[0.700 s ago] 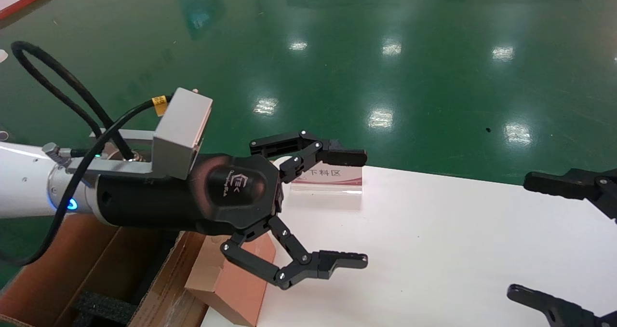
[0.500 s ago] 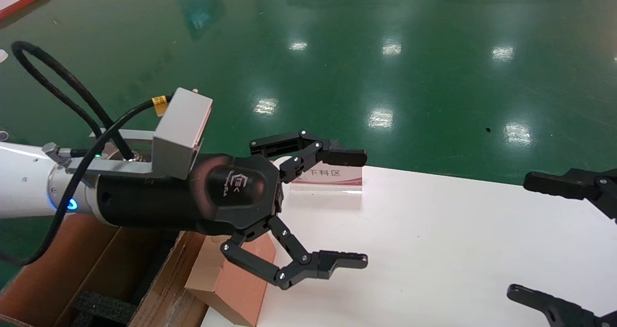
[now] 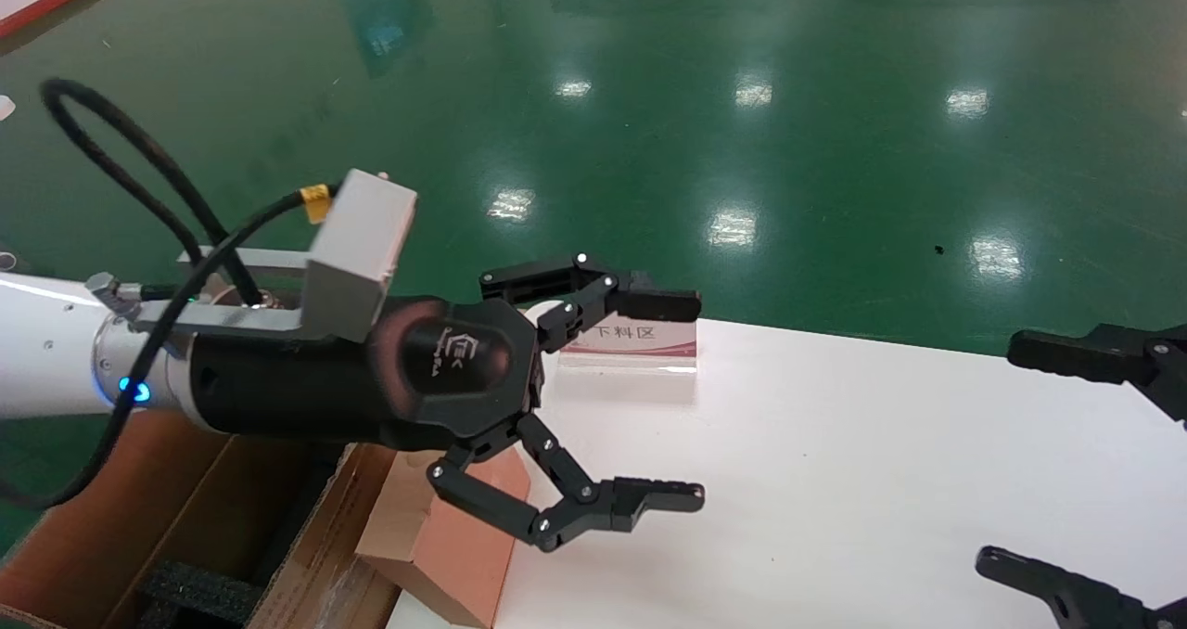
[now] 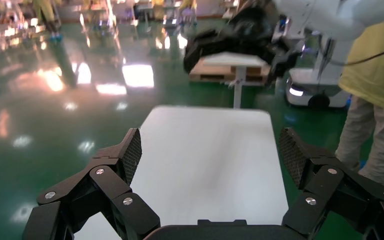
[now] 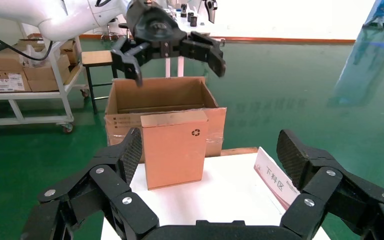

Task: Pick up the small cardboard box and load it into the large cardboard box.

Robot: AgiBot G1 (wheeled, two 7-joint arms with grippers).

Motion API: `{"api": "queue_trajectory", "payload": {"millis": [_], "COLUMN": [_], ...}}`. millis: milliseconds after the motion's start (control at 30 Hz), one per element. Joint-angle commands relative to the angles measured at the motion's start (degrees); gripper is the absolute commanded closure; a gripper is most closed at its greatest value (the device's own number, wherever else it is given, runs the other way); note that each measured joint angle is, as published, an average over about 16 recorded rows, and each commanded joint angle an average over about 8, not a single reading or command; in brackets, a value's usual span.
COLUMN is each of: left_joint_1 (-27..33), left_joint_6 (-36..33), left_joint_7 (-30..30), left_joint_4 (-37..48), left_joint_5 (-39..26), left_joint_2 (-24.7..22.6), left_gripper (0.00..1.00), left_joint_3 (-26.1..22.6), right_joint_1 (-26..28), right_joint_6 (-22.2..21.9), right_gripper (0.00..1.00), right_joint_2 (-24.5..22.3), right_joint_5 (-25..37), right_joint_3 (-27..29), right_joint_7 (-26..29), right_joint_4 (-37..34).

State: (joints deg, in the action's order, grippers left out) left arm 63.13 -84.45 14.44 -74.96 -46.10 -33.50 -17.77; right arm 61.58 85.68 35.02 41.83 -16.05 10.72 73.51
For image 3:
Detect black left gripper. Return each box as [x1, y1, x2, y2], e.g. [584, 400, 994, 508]
[188, 297, 545, 452]

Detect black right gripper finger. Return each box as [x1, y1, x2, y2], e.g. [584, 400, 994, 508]
[1007, 323, 1187, 422]
[976, 546, 1187, 629]

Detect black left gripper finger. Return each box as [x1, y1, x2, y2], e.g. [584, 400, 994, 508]
[427, 413, 706, 554]
[479, 251, 703, 353]

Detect small cardboard box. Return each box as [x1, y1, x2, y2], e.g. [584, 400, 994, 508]
[355, 443, 532, 629]

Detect large cardboard box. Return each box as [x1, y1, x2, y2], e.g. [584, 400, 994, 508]
[0, 406, 409, 629]

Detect acrylic sign with Chinese text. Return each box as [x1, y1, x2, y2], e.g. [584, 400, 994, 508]
[556, 318, 698, 376]

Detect black foam insert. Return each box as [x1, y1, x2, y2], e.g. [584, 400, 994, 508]
[139, 559, 267, 629]

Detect silver camera mounting bracket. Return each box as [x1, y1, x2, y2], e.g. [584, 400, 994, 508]
[86, 247, 313, 339]

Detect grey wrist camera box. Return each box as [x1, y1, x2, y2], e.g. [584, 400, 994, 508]
[301, 170, 418, 343]

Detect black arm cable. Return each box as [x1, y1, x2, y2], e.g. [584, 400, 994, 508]
[0, 77, 335, 511]

